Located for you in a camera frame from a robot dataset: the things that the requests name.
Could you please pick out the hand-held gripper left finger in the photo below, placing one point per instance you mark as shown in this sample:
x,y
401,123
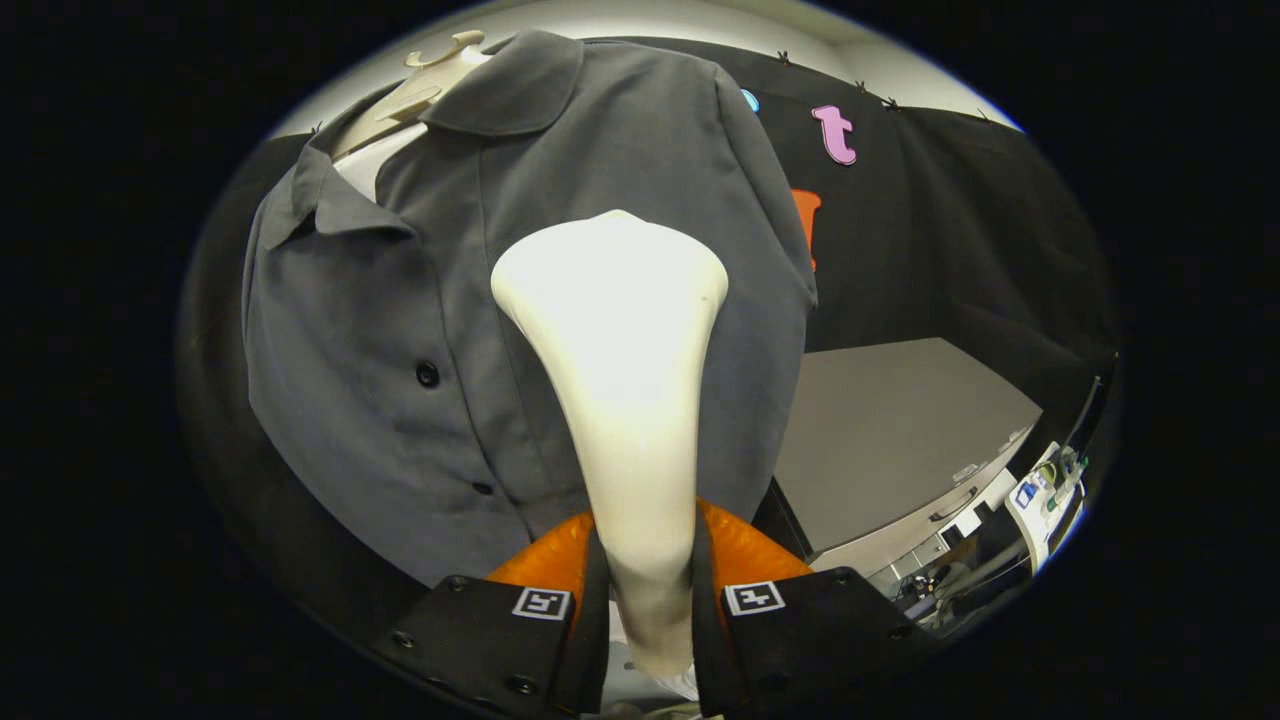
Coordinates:
x,y
590,650

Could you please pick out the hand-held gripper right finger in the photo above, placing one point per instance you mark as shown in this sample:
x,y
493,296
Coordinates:
x,y
705,650

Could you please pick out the white garment steamer head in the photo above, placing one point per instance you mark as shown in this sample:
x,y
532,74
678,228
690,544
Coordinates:
x,y
625,380

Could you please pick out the grey button shirt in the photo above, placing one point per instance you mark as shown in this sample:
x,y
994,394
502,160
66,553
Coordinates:
x,y
380,320

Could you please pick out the cream garment hanger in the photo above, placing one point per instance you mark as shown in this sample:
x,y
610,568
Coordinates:
x,y
420,95

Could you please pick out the grey cabinet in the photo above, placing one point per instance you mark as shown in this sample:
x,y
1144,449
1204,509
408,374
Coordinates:
x,y
890,430

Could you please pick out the small blue box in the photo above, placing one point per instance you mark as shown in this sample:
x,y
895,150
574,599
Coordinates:
x,y
1026,495

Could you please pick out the white desk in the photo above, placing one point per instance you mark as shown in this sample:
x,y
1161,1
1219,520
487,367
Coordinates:
x,y
1040,520

